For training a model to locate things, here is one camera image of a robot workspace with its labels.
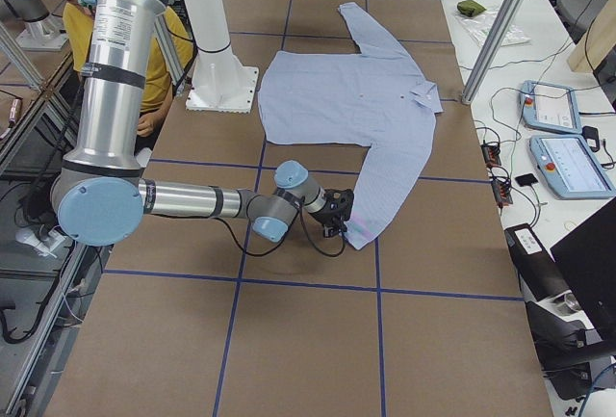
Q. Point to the green folded cloth pouch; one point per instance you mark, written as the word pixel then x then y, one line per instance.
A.
pixel 470 8

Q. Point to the orange circuit board near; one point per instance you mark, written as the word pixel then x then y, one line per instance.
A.
pixel 502 191

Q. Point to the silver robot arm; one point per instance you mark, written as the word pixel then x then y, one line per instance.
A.
pixel 100 197

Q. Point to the orange circuit board far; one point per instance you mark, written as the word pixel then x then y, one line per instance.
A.
pixel 491 154

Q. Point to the far blue teach pendant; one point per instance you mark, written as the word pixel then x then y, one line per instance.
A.
pixel 550 107

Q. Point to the person in yellow shirt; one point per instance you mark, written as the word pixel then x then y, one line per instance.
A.
pixel 128 89

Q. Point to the blue teach pendant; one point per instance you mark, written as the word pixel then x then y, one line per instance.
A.
pixel 550 107
pixel 570 167

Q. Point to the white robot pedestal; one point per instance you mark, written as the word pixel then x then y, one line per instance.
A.
pixel 220 82

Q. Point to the black monitor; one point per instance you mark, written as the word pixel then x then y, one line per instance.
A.
pixel 586 259

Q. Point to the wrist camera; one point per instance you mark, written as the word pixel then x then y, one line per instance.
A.
pixel 332 232

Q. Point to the aluminium frame post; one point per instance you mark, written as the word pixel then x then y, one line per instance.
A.
pixel 490 48

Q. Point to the orange circuit board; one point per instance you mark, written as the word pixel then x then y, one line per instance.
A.
pixel 491 154
pixel 502 191

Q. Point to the black device with label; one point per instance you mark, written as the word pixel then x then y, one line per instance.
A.
pixel 534 263

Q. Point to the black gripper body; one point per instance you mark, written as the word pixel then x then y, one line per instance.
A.
pixel 331 213

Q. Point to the near blue teach pendant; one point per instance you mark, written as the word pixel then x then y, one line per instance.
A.
pixel 570 167

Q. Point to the blue striped dress shirt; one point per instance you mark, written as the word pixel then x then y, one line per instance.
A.
pixel 377 98

